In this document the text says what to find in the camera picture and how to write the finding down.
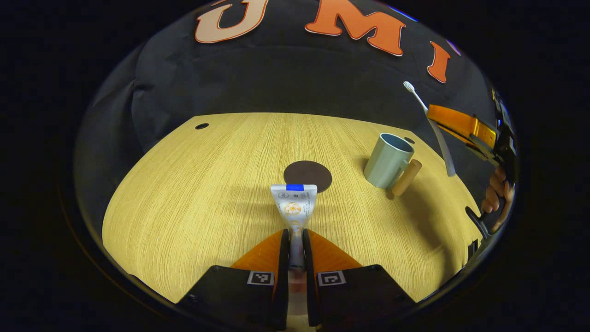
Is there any dark brown round coaster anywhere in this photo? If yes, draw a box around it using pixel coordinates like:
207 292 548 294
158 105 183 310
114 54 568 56
283 160 333 193

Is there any white toothbrush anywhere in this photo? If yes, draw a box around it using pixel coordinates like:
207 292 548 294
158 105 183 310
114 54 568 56
403 81 457 178

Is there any pale blue cup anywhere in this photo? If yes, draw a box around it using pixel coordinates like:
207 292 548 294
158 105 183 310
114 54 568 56
363 133 423 199

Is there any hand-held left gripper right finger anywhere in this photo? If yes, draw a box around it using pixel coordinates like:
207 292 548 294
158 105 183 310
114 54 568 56
302 228 418 329

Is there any white toothpaste tube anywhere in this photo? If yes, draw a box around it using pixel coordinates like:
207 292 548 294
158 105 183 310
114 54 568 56
270 184 319 319

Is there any black backdrop cloth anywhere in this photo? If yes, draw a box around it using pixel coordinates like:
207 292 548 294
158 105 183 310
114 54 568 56
74 0 517 199

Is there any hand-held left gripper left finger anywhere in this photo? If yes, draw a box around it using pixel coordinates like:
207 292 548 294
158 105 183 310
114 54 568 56
177 228 291 332

